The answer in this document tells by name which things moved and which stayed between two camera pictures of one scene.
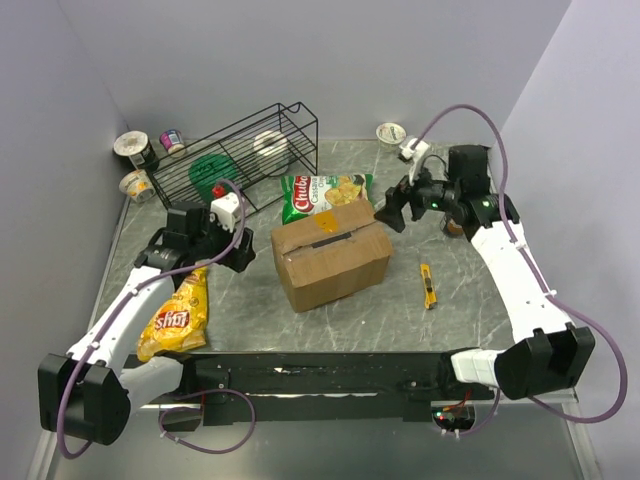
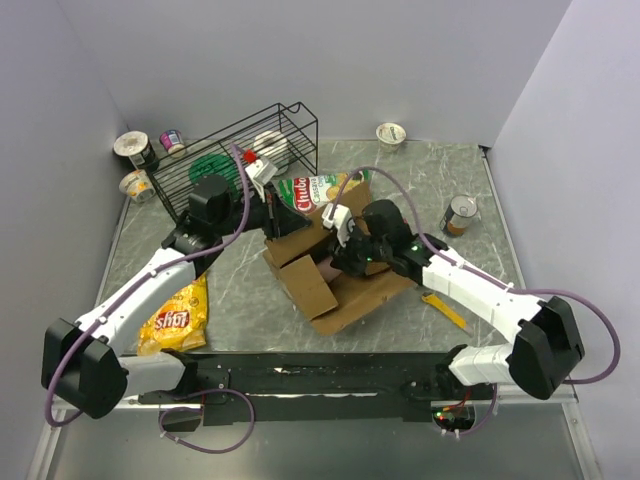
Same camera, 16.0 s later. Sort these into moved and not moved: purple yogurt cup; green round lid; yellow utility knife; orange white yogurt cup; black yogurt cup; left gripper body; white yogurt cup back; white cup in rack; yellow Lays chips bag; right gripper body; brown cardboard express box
Moved: yellow utility knife; right gripper body; left gripper body; brown cardboard express box
Not moved: orange white yogurt cup; black yogurt cup; purple yogurt cup; green round lid; white cup in rack; yellow Lays chips bag; white yogurt cup back
